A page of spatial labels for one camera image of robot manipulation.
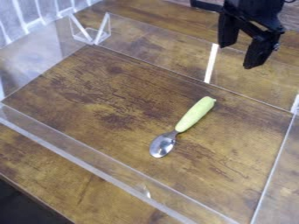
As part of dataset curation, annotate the green handled metal spoon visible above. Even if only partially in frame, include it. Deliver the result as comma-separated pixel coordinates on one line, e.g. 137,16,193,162
150,96,217,158

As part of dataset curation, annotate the clear acrylic enclosure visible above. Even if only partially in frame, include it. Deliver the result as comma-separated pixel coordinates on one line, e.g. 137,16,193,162
0,1,299,224

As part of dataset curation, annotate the clear acrylic triangle bracket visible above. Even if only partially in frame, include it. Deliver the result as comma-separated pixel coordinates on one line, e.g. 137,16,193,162
70,13,111,46

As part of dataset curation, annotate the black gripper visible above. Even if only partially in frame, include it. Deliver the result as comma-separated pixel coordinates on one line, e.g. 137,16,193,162
218,0,286,69

